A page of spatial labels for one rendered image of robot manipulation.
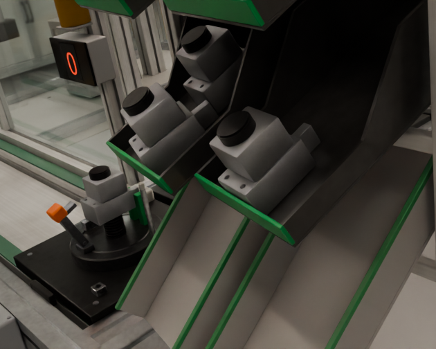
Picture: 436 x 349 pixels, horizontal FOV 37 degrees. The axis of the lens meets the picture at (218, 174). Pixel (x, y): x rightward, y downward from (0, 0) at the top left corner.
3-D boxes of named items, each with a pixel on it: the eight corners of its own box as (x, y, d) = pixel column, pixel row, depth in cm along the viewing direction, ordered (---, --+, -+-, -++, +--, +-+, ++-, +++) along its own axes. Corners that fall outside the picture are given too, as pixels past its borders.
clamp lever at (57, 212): (82, 251, 91) (50, 215, 87) (75, 246, 92) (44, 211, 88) (100, 232, 92) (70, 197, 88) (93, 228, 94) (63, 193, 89)
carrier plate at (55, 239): (94, 329, 82) (89, 316, 81) (16, 267, 99) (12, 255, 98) (234, 244, 94) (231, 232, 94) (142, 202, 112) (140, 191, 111)
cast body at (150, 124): (157, 179, 61) (112, 127, 57) (144, 160, 64) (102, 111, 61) (226, 123, 61) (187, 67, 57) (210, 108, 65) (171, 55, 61)
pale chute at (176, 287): (198, 378, 65) (164, 369, 63) (144, 317, 76) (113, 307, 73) (332, 134, 65) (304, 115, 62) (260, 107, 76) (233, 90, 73)
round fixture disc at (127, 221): (103, 284, 87) (100, 271, 86) (56, 251, 97) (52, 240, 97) (184, 237, 95) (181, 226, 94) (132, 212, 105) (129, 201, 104)
